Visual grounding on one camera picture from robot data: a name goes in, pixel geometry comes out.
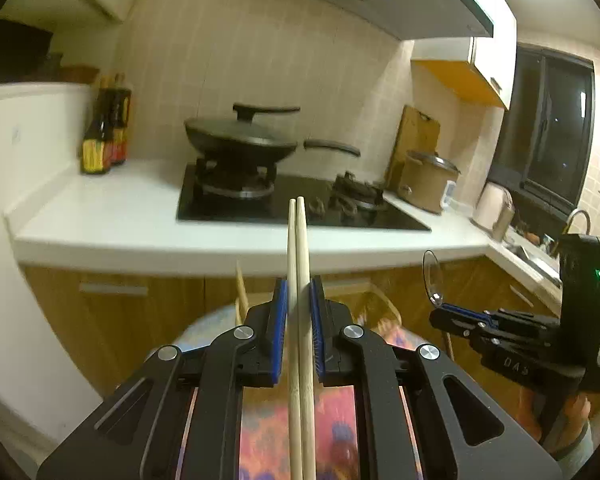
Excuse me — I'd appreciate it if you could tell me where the clear plastic spoon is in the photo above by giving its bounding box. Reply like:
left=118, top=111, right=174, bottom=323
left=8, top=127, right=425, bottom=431
left=422, top=250, right=443, bottom=308

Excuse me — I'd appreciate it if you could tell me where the person right hand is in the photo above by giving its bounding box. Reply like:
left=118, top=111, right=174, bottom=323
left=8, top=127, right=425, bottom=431
left=519, top=386, right=592, bottom=443

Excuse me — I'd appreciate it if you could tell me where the woven tan utensil basket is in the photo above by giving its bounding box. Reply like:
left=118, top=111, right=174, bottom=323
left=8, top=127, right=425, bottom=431
left=247, top=280, right=402, bottom=336

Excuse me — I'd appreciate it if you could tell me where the floral pink tablecloth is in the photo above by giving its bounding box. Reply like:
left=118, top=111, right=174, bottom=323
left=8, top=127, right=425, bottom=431
left=172, top=303, right=432, bottom=480

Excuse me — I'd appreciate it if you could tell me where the beige rice cooker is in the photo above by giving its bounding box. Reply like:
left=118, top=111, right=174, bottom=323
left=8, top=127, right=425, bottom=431
left=396, top=151, right=460, bottom=214

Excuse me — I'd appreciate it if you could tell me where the sink faucet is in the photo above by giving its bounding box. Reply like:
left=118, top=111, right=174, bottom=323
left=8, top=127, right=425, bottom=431
left=562, top=208, right=592, bottom=235

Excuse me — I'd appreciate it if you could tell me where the dark window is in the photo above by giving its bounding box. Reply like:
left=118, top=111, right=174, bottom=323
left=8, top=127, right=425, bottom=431
left=488, top=44, right=595, bottom=220

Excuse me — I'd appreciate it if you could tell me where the wooden cutting board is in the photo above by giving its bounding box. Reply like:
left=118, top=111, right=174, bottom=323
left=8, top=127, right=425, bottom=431
left=385, top=105, right=440, bottom=191

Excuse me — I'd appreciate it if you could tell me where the black gas stove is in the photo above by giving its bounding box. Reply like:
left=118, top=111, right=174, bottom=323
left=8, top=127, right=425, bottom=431
left=176, top=158, right=430, bottom=232

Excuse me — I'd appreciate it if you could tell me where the black wok with lid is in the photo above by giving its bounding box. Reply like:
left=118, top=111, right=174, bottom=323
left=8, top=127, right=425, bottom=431
left=183, top=102, right=362, bottom=168

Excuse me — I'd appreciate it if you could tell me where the soy sauce bottle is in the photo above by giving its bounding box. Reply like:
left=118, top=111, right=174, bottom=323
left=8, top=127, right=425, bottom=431
left=81, top=76, right=112, bottom=176

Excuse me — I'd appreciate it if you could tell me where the white wall cabinet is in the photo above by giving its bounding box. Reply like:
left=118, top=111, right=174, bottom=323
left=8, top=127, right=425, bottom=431
left=412, top=0, right=517, bottom=110

